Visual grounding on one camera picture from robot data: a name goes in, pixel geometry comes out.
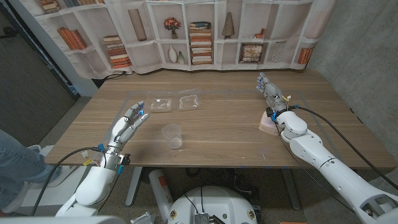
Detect clear plastic clamshell container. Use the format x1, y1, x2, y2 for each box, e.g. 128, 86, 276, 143
146, 88, 201, 113

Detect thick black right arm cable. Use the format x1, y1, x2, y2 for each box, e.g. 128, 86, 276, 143
290, 105, 398, 190

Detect printed bookshelf backdrop cloth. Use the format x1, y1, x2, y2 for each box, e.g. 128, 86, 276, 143
18, 0, 338, 80

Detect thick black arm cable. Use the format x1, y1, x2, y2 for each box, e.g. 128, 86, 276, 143
30, 146, 106, 216
290, 105, 398, 190

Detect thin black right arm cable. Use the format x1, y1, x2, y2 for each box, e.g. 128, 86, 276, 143
273, 121, 355, 214

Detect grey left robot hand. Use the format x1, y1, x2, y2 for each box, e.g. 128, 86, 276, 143
105, 100, 150, 156

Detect person's leg in jeans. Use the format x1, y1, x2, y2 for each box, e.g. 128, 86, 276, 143
0, 128, 62, 209

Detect grey table leg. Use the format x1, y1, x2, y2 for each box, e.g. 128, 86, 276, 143
125, 167, 143, 207
281, 169, 302, 211

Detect clear plastic measuring cup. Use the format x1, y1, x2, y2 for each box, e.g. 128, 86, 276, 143
161, 123, 183, 151

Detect white sneaker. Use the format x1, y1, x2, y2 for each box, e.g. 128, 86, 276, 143
46, 166, 78, 188

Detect black floor cable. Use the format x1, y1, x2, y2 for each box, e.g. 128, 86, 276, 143
102, 70, 127, 81

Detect white floor platform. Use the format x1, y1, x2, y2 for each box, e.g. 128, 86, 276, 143
15, 144, 94, 216

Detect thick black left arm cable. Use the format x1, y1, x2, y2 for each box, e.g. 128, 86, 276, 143
30, 146, 106, 216

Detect white cylinder with orange label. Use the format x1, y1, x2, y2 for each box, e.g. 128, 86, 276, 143
148, 169, 174, 223

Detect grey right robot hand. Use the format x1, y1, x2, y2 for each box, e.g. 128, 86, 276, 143
256, 72, 290, 113

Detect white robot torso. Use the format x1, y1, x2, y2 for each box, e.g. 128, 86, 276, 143
167, 185, 258, 224

